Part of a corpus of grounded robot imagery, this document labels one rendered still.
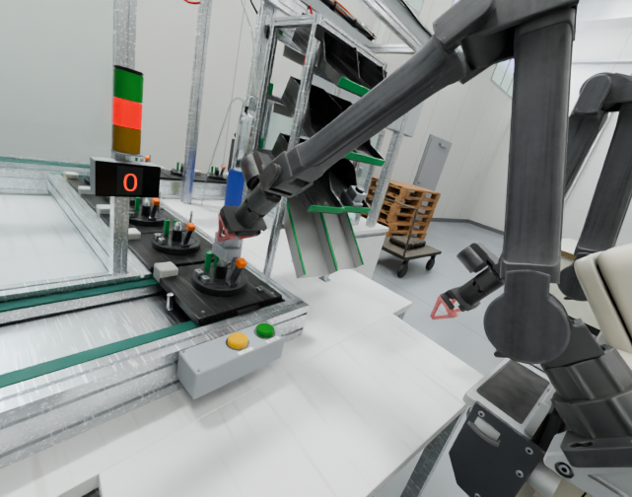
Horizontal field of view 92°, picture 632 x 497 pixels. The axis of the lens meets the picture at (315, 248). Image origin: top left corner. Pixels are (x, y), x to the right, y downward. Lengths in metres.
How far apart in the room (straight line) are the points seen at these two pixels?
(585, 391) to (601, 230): 0.47
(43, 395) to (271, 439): 0.35
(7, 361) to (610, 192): 1.14
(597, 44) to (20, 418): 12.34
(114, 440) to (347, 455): 0.39
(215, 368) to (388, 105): 0.53
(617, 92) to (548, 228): 0.48
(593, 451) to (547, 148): 0.31
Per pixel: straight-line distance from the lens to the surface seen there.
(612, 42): 12.19
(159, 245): 0.99
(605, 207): 0.84
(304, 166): 0.58
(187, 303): 0.75
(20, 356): 0.75
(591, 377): 0.42
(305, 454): 0.65
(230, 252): 0.77
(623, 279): 0.54
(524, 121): 0.46
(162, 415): 0.68
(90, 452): 0.65
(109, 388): 0.63
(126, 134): 0.75
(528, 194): 0.43
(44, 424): 0.63
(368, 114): 0.54
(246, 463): 0.62
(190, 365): 0.61
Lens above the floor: 1.37
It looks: 19 degrees down
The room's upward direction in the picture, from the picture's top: 14 degrees clockwise
